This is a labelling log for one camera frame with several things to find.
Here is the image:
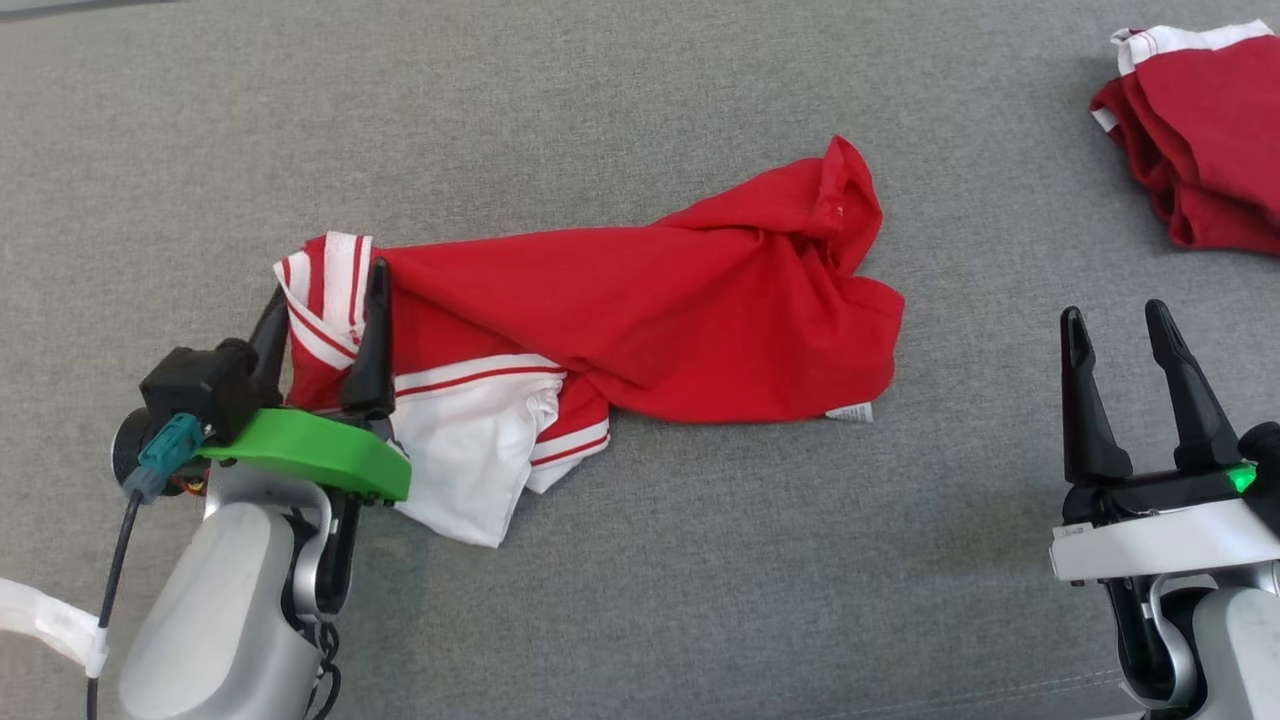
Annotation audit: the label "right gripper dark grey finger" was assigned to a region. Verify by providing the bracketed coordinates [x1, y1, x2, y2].
[1060, 307, 1134, 488]
[1145, 299, 1243, 473]

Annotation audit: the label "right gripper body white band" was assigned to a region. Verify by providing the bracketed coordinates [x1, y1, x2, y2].
[1050, 465, 1280, 584]

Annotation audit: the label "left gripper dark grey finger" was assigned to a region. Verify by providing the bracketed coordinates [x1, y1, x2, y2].
[245, 285, 292, 407]
[340, 258, 397, 419]

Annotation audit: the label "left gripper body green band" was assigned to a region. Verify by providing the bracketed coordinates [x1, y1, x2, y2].
[197, 408, 412, 504]

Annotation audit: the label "red shorts with white stripe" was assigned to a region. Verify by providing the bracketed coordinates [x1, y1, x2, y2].
[1090, 20, 1280, 256]

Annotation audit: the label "red shirt with white sleeves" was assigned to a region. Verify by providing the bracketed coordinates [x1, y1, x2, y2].
[273, 135, 906, 549]

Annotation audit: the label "grey fabric sofa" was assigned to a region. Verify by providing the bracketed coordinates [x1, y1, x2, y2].
[0, 0, 1280, 720]

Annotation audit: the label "teal cable connector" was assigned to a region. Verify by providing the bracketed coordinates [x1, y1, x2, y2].
[123, 413, 206, 504]

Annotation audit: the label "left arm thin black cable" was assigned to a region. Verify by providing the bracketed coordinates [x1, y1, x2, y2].
[85, 490, 146, 720]

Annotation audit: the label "white cable strap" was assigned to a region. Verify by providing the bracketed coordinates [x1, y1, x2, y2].
[0, 578, 111, 679]

